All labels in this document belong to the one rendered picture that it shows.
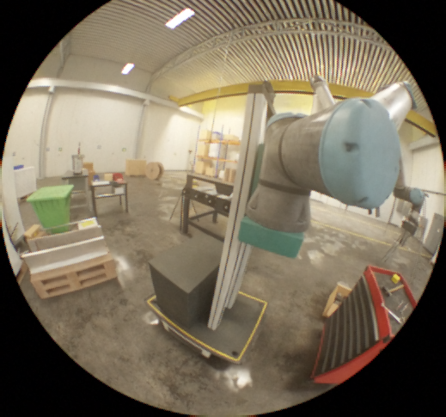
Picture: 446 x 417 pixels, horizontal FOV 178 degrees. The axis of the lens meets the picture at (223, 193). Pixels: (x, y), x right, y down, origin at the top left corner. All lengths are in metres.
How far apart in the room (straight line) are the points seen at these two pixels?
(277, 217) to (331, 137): 0.21
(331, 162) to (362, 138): 0.05
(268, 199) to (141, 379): 1.54
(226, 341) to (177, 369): 0.53
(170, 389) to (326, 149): 1.55
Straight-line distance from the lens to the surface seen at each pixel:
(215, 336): 1.23
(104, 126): 11.47
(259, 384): 1.55
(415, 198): 1.07
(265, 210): 0.33
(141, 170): 9.23
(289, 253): 0.35
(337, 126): 0.18
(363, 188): 0.19
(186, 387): 1.47
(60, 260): 2.07
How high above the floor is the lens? 1.47
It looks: 13 degrees down
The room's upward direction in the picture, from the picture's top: 9 degrees clockwise
